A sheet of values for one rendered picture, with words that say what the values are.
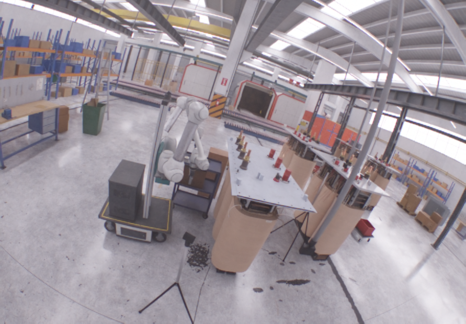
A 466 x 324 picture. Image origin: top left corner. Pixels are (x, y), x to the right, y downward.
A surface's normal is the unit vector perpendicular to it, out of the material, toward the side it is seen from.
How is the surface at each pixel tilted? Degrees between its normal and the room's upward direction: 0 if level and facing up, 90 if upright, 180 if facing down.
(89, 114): 94
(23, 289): 0
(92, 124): 94
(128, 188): 90
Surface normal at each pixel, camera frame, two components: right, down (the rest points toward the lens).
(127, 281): 0.31, -0.91
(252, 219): 0.05, 0.32
